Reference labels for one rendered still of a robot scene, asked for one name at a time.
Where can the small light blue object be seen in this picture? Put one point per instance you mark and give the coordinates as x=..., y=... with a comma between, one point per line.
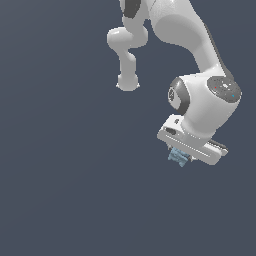
x=177, y=157

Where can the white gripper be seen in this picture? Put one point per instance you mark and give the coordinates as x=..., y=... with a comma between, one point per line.
x=186, y=141

